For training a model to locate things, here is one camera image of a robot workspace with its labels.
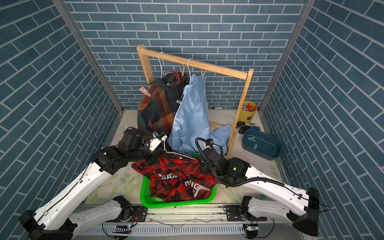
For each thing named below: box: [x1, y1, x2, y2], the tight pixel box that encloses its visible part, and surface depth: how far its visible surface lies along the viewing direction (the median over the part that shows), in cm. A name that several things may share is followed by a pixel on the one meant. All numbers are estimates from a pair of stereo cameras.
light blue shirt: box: [167, 73, 232, 151], surface depth 82 cm
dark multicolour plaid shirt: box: [137, 71, 187, 136], surface depth 79 cm
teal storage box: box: [241, 128, 283, 161], surface depth 101 cm
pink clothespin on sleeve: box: [139, 86, 151, 97], surface depth 68 cm
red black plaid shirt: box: [131, 153, 219, 203], surface depth 75 cm
